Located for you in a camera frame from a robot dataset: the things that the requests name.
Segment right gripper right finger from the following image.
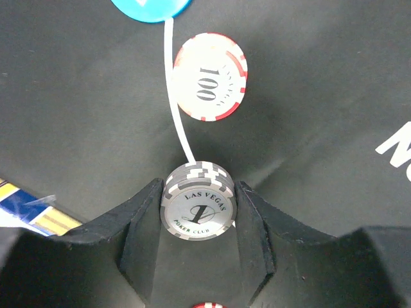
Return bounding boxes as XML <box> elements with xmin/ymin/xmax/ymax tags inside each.
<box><xmin>235</xmin><ymin>182</ymin><xmax>410</xmax><ymax>307</ymax></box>

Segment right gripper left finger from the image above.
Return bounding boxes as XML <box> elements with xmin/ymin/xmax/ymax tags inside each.
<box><xmin>1</xmin><ymin>178</ymin><xmax>164</xmax><ymax>307</ymax></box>

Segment grey chips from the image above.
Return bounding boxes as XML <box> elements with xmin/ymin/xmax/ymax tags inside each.
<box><xmin>160</xmin><ymin>161</ymin><xmax>237</xmax><ymax>241</ymax></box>

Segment red white chip front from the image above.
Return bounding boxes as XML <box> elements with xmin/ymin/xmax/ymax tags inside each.
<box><xmin>192</xmin><ymin>302</ymin><xmax>226</xmax><ymax>308</ymax></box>

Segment black poker table mat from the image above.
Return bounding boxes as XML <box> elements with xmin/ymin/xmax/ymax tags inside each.
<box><xmin>1</xmin><ymin>1</ymin><xmax>410</xmax><ymax>235</ymax></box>

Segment red white 100 chip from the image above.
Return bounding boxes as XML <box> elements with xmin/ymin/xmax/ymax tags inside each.
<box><xmin>173</xmin><ymin>33</ymin><xmax>248</xmax><ymax>121</ymax></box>

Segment blue small blind button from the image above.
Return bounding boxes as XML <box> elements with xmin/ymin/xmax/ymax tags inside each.
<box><xmin>111</xmin><ymin>0</ymin><xmax>191</xmax><ymax>23</ymax></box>

